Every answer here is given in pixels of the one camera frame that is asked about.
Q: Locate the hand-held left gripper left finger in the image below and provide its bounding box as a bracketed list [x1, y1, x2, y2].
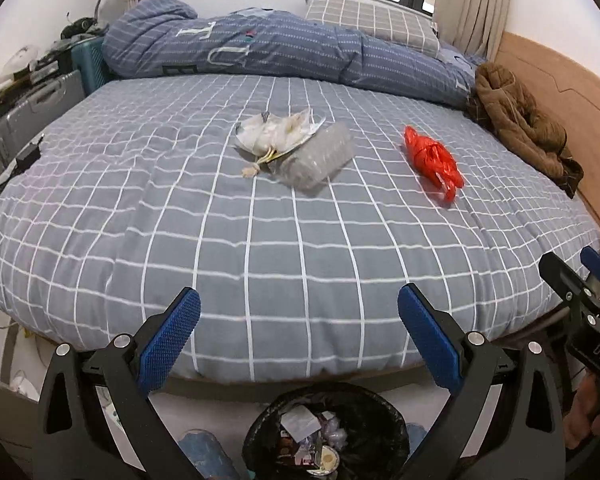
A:
[31, 287, 241, 480]

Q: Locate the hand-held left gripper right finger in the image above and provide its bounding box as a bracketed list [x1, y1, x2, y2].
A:
[397, 284, 571, 480]

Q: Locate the trash bin with black liner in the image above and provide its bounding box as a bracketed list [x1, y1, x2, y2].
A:
[242, 382, 411, 480]

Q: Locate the red plastic bag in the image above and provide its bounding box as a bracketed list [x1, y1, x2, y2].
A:
[404, 125, 465, 206]

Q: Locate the person's right hand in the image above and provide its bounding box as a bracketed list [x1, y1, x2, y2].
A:
[565, 375, 600, 451]

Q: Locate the blue slipper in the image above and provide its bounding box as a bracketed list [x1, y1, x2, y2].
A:
[405, 422, 427, 450]
[177, 429, 231, 480]

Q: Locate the grey checked bed cover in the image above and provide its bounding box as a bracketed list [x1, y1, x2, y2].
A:
[0, 74, 600, 383]

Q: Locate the wooden headboard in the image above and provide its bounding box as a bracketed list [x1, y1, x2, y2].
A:
[495, 30, 600, 233]

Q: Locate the round yellow-lidded cup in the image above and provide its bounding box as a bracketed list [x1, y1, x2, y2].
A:
[307, 447, 340, 477]

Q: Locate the brown fleece jacket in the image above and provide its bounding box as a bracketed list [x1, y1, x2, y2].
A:
[467, 62, 585, 198]

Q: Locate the black power adapter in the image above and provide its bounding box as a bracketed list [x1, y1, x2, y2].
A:
[15, 142, 43, 171]

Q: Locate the grey hard suitcase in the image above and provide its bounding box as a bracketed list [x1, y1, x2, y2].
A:
[0, 70, 86, 171]

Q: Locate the teal hard suitcase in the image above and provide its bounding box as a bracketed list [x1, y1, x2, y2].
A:
[70, 35, 113, 93]

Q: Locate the blue printed duvet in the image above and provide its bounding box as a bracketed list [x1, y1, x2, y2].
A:
[102, 0, 486, 108]

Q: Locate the white rounded appliance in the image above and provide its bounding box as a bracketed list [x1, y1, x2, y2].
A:
[0, 45, 41, 83]

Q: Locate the black headset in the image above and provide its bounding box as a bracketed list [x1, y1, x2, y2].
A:
[60, 15, 101, 41]

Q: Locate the grey checked pillow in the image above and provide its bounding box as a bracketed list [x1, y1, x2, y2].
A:
[305, 0, 443, 58]

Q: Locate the wooden bed frame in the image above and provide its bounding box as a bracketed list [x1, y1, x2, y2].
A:
[0, 305, 586, 401]

